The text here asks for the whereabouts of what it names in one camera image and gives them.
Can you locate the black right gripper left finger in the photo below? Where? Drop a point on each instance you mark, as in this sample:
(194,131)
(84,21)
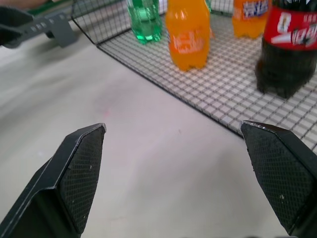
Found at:
(74,178)

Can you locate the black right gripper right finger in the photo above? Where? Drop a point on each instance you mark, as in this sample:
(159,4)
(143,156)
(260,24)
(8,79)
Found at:
(280,173)

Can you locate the cola bottle with red label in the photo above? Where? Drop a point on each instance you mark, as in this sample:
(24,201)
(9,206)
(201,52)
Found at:
(287,52)

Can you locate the orange soda bottle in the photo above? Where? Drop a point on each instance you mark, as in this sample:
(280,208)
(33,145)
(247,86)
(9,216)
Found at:
(248,19)
(187,37)

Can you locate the green soda bottle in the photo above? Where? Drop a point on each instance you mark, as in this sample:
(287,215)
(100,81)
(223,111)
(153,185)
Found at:
(145,19)

